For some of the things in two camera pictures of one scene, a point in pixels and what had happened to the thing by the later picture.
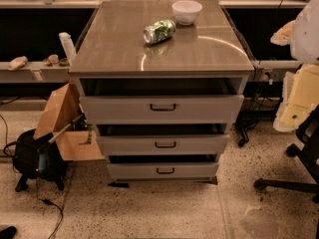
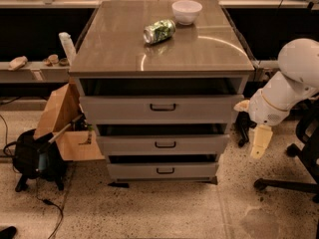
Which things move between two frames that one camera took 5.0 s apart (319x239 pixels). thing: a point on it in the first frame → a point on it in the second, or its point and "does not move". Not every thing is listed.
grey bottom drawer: [163, 171] does not move
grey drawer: [164, 144] does not move
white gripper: [306, 34] → [264, 112]
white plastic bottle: [68, 46] does not move
